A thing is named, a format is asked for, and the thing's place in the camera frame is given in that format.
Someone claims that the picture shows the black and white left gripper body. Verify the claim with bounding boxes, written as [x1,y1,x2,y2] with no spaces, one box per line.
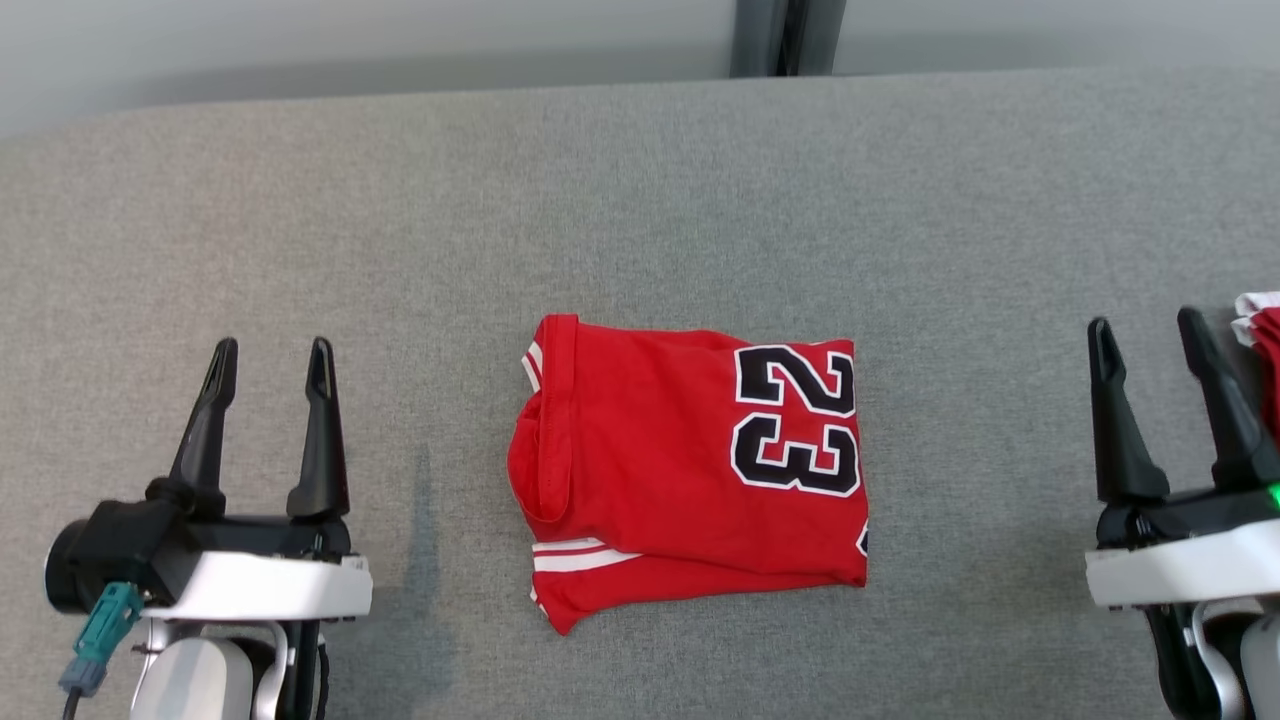
[143,514,374,621]

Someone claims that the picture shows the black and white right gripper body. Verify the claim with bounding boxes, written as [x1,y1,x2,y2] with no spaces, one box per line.
[1085,485,1280,610]

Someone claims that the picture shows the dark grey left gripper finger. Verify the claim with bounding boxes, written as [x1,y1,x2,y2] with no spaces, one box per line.
[148,338,239,517]
[287,337,352,522]

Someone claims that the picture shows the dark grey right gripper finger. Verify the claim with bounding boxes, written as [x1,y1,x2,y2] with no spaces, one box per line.
[1178,306,1280,494]
[1088,318,1170,507]

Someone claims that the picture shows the red shorts with white trim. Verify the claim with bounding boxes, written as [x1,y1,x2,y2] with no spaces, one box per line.
[1232,292,1280,451]

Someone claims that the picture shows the red jersey with number 23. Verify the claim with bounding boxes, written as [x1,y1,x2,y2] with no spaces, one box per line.
[507,314,869,637]

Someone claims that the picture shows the teal cable connector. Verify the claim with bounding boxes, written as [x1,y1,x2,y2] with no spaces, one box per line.
[58,583,144,698]

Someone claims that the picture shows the grey metal wall post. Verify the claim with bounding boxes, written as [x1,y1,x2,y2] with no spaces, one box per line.
[730,0,848,79]

